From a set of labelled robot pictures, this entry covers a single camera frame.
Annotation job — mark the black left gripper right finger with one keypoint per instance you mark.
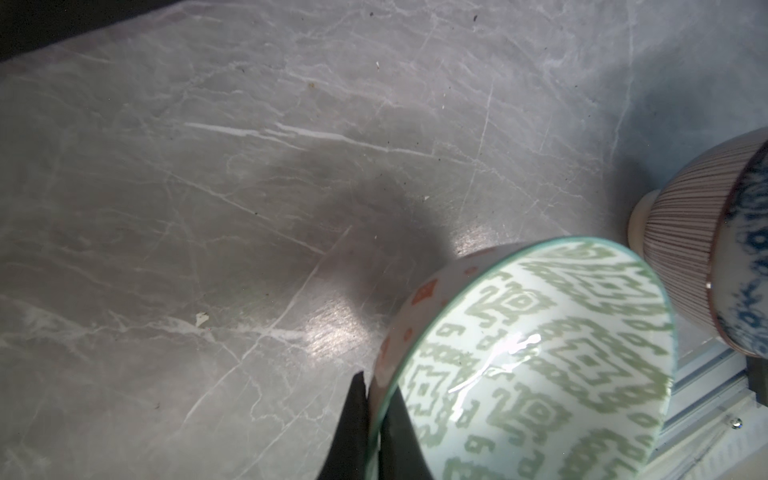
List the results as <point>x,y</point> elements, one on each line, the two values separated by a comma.
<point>400,455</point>

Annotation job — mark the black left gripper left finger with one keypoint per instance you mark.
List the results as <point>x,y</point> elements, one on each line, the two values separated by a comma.
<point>346,458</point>

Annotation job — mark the green white patterned bowl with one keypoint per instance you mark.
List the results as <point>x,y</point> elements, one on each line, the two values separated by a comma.
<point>548,360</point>

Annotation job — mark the blue white floral bowl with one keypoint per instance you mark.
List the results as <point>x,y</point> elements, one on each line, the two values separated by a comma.
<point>705,235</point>

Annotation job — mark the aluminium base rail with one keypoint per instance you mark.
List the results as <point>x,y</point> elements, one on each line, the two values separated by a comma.
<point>717,421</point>

